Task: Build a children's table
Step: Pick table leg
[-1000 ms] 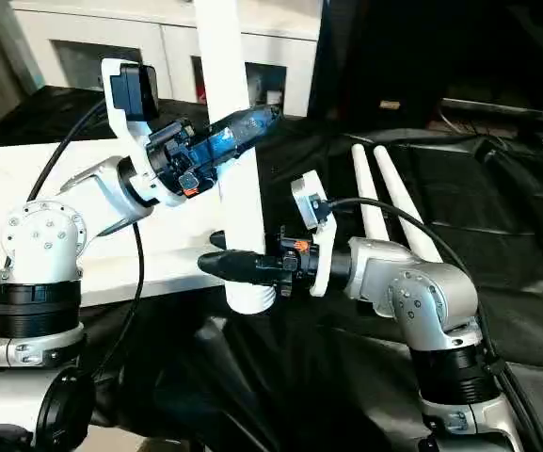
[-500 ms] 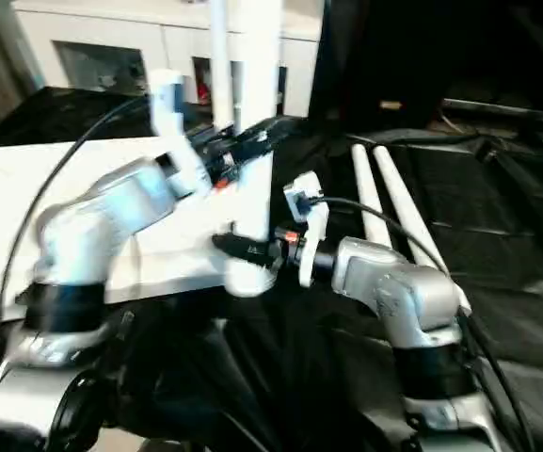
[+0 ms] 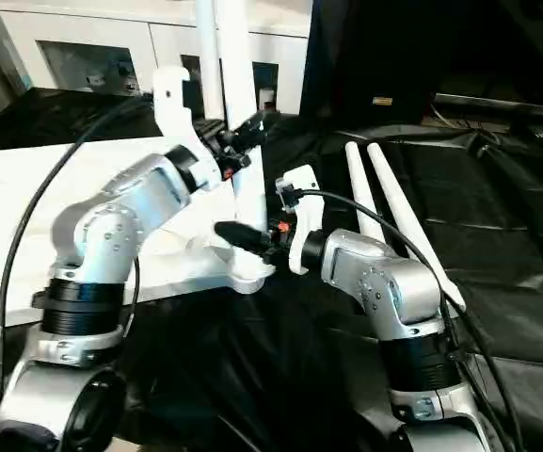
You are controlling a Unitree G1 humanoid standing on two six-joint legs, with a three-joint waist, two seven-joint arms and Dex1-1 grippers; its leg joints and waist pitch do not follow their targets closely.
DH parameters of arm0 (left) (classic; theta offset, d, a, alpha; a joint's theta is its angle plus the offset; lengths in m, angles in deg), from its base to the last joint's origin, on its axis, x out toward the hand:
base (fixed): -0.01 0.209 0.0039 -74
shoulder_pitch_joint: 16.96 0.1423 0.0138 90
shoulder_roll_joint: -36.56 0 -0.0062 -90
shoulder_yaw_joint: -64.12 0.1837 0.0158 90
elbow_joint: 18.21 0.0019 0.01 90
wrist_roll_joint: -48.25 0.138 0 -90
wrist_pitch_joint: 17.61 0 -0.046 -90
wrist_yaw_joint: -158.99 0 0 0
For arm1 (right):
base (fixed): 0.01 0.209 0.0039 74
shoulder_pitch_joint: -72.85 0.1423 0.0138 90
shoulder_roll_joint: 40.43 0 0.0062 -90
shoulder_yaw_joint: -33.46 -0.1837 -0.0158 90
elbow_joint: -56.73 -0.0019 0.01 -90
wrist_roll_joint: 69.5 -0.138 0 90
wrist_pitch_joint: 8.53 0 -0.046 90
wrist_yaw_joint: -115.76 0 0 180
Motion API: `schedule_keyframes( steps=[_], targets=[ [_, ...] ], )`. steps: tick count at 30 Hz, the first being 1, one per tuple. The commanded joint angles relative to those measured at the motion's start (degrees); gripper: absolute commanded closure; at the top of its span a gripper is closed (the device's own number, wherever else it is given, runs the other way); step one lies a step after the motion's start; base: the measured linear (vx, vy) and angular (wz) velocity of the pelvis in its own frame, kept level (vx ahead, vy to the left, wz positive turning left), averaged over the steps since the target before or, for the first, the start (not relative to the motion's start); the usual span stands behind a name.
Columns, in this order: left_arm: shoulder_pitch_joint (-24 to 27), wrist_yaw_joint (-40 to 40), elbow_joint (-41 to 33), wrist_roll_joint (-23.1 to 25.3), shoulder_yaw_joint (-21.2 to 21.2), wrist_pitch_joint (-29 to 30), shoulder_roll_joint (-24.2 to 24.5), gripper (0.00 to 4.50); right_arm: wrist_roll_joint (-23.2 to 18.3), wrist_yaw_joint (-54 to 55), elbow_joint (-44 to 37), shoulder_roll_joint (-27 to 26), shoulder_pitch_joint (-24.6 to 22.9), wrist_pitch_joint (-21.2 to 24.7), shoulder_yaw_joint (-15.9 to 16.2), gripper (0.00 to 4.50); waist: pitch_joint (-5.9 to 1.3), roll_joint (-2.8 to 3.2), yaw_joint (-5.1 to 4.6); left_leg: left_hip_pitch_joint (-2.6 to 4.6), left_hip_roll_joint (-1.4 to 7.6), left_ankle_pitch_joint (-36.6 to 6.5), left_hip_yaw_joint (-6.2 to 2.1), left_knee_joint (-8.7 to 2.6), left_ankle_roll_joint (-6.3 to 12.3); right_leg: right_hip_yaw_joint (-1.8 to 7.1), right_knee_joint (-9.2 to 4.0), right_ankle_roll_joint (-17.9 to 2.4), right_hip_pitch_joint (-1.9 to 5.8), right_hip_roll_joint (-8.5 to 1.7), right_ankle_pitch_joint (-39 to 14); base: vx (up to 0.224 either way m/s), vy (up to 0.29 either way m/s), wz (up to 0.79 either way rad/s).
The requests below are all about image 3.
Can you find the small yellow label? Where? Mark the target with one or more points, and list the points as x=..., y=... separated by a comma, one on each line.
x=382, y=101

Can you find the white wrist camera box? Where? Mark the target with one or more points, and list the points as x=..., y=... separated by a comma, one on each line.
x=172, y=108
x=306, y=207

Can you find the white jar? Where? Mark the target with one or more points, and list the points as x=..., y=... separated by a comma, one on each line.
x=267, y=100

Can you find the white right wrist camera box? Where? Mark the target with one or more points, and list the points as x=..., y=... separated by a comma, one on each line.
x=306, y=207

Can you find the white plastic table top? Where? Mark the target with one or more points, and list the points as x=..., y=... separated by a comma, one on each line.
x=17, y=212

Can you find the black shiny mat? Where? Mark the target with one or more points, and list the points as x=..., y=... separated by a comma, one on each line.
x=487, y=212

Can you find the long dark metal bar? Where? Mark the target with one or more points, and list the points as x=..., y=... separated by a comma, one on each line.
x=501, y=106

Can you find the white plastic table leg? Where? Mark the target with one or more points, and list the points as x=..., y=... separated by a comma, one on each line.
x=360, y=188
x=207, y=56
x=240, y=70
x=403, y=207

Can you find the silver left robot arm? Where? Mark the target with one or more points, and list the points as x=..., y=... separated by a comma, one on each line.
x=111, y=235

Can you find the white glass-door cabinet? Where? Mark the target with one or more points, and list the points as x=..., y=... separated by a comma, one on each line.
x=111, y=28

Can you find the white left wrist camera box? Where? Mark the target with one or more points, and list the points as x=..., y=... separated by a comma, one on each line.
x=172, y=108

